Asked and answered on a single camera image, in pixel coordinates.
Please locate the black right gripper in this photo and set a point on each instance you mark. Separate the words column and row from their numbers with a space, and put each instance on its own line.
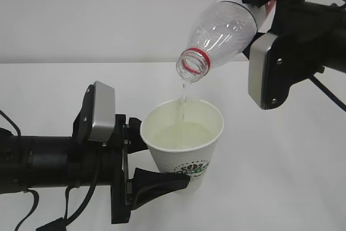
column 310, row 38

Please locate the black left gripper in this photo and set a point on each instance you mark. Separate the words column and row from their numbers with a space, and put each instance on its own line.
column 107, row 164

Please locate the clear plastic water bottle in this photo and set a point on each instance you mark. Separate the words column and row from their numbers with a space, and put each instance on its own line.
column 222, row 31

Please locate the white paper cup green logo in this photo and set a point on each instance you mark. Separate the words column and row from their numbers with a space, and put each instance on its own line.
column 182, row 138

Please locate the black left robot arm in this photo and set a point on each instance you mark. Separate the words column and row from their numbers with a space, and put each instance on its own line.
column 32, row 162

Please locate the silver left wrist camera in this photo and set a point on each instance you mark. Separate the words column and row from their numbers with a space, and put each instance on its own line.
column 96, row 119

